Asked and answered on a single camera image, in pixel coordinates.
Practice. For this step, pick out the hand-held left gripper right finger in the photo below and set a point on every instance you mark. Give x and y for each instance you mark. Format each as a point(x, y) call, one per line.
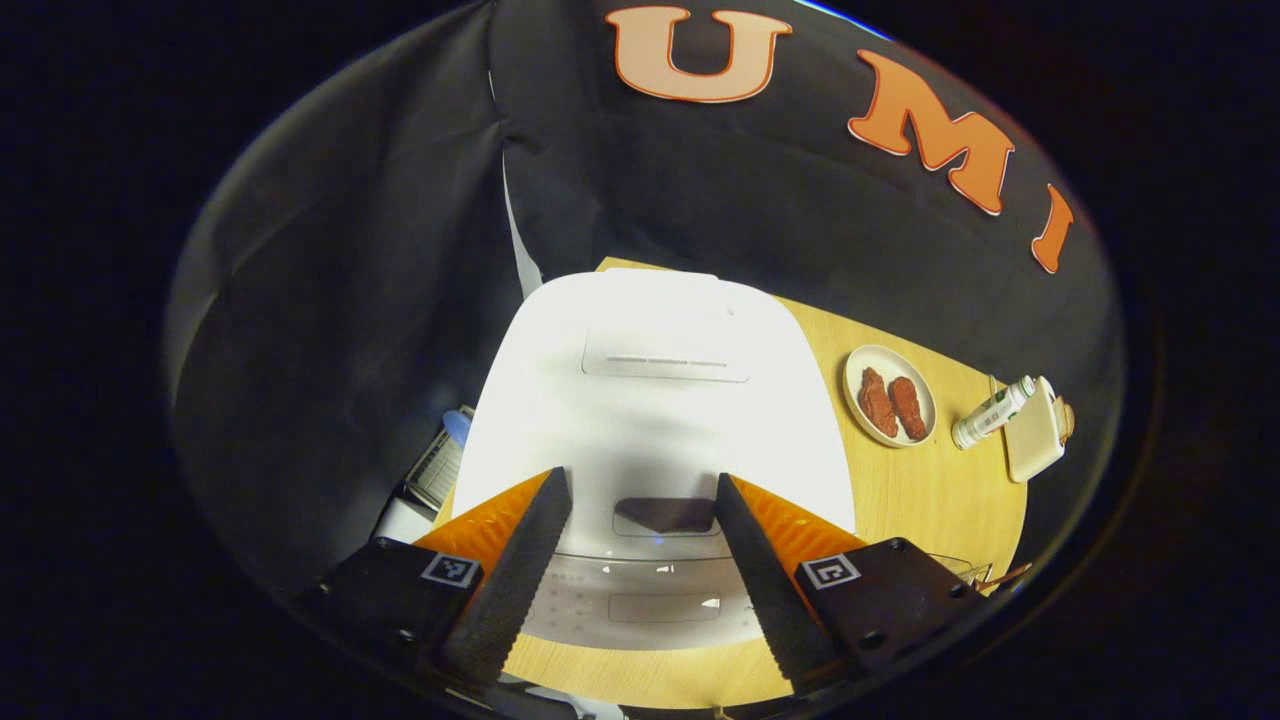
point(770, 590)

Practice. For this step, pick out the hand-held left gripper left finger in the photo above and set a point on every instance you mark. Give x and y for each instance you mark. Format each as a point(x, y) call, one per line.
point(510, 590)

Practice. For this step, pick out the clear plastic rice box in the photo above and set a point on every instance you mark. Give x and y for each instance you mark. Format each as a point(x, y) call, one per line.
point(965, 567)

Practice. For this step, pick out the white rice cooker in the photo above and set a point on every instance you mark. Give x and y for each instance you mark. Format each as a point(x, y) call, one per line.
point(660, 420)

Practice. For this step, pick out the cream chopstick holder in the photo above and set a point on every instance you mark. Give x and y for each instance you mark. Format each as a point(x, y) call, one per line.
point(1030, 440)

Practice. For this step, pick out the red meat piece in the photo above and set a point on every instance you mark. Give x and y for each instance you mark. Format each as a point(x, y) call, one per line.
point(878, 402)
point(908, 408)

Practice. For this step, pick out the white round plate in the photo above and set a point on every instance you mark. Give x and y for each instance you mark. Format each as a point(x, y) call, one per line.
point(890, 357)

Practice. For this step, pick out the white bottle green label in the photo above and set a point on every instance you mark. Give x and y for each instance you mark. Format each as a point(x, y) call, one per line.
point(990, 413)

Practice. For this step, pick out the black backdrop cloth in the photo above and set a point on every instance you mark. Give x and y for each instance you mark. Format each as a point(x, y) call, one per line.
point(350, 300)

